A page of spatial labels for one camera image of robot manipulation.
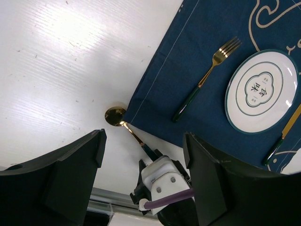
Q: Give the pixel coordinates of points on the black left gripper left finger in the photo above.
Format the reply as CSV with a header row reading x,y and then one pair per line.
x,y
53,189

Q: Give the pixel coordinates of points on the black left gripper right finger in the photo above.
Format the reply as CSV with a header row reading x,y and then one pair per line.
x,y
231,192

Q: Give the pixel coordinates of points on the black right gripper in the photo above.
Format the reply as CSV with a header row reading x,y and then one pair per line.
x,y
181,213

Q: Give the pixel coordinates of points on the gold knife black handle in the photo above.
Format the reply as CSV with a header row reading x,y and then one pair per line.
x,y
280,140

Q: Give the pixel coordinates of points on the gold spoon black handle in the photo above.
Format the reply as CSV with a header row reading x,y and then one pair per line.
x,y
114,116

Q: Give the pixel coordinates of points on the dark blue embroidered cloth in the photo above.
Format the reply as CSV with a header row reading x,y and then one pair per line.
x,y
199,28

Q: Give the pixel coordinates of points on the white round dinner plate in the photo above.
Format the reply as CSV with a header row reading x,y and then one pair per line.
x,y
261,91

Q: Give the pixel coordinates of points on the gold fork black handle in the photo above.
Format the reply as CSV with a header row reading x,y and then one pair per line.
x,y
218,57

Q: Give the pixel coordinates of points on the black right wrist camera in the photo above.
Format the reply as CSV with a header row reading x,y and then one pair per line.
x,y
161,183

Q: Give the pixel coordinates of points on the aluminium frame rail front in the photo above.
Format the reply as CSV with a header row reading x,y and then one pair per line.
x,y
119,200

